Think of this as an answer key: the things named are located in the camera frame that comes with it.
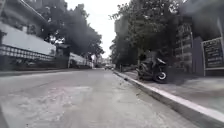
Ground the vehicle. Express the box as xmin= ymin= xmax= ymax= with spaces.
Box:
xmin=104 ymin=63 xmax=113 ymax=71

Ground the dark building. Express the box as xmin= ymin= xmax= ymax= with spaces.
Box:
xmin=173 ymin=0 xmax=224 ymax=75

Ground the grey pavement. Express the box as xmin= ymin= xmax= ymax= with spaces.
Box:
xmin=123 ymin=69 xmax=224 ymax=115
xmin=0 ymin=67 xmax=88 ymax=77

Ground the dark motorcycle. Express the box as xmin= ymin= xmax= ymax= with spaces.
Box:
xmin=135 ymin=49 xmax=170 ymax=85

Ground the row of trees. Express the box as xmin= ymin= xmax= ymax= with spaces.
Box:
xmin=29 ymin=0 xmax=105 ymax=65
xmin=109 ymin=0 xmax=183 ymax=70

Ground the pale kerb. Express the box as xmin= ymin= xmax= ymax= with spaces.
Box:
xmin=111 ymin=69 xmax=224 ymax=128

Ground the dark sign board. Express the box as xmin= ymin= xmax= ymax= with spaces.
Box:
xmin=201 ymin=36 xmax=224 ymax=77

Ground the grey concrete road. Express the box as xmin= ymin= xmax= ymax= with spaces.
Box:
xmin=0 ymin=67 xmax=201 ymax=128

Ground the pale fence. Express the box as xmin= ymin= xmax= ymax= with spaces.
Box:
xmin=68 ymin=52 xmax=95 ymax=69

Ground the building with white wall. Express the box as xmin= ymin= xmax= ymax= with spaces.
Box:
xmin=0 ymin=0 xmax=58 ymax=71

